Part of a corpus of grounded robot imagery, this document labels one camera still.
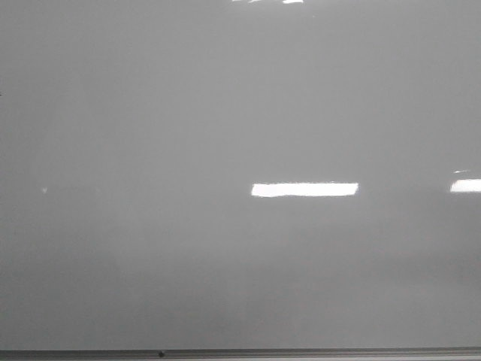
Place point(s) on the white whiteboard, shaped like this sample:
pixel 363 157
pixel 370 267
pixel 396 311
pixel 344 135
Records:
pixel 236 174

